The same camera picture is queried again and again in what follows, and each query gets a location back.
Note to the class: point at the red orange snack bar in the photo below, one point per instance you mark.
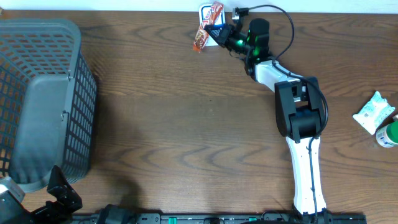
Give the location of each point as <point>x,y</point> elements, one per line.
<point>202,36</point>

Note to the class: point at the green lid jar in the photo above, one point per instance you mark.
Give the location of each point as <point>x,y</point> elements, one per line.
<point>387,135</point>

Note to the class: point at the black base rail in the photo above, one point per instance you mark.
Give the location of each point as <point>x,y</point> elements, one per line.
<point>268,217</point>

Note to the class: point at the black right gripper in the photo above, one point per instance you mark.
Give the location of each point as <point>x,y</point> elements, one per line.
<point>225,33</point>

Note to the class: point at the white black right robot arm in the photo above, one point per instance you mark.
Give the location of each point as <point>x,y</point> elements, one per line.
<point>301,110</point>

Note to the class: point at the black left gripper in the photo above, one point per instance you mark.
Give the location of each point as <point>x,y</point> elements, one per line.
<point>70,205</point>

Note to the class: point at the teal wet wipes pack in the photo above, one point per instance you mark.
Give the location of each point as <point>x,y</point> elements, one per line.
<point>373,113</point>

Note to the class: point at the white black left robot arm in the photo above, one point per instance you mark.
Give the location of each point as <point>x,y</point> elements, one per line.
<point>113,214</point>

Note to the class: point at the white barcode scanner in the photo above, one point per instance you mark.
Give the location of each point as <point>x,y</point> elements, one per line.
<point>203,11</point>

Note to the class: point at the grey plastic basket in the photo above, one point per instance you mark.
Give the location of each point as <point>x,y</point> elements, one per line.
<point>48,99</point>

